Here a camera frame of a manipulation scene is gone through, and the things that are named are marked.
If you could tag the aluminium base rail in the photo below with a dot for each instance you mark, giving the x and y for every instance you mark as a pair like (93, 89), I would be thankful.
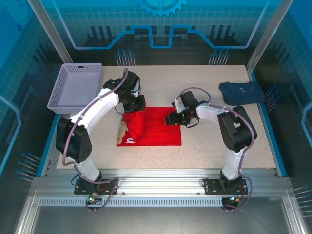
(158, 182)

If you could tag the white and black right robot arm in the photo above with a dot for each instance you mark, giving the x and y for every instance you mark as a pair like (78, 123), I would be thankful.
(209, 113)

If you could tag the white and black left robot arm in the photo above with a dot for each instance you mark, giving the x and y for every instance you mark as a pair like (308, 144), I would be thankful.
(102, 102)

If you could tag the aluminium frame post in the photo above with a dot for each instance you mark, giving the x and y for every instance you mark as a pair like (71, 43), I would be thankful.
(270, 29)
(49, 29)

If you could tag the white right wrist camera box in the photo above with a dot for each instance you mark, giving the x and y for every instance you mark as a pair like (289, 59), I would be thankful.
(177, 105)

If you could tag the red t-shirt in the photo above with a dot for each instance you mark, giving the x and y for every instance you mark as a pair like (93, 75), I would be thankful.
(156, 131)

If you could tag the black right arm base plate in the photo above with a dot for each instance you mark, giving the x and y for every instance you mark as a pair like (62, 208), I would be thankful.
(212, 187)

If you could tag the folded navy t-shirt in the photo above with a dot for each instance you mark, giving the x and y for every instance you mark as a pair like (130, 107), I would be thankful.
(241, 92)

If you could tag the lavender plastic basket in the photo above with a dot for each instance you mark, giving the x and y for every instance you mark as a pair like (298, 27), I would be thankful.
(75, 87)

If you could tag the power connector with green light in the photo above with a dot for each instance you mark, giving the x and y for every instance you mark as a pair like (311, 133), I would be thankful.
(93, 198)
(234, 200)

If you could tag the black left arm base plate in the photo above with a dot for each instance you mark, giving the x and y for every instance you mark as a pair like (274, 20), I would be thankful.
(83, 189)

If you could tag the blue table edge strip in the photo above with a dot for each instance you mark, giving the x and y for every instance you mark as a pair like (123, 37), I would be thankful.
(267, 122)
(52, 126)

